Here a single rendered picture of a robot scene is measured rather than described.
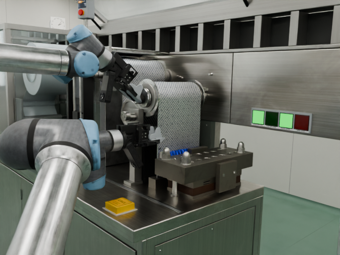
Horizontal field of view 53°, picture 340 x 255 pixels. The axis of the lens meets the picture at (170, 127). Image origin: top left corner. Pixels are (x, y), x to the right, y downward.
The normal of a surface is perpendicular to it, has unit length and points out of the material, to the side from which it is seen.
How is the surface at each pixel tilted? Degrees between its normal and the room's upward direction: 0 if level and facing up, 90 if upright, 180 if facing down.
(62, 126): 30
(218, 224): 90
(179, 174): 90
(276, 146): 90
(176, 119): 90
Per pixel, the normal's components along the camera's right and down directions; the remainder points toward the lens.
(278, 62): -0.74, 0.08
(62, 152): 0.21, -0.14
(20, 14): 0.67, 0.13
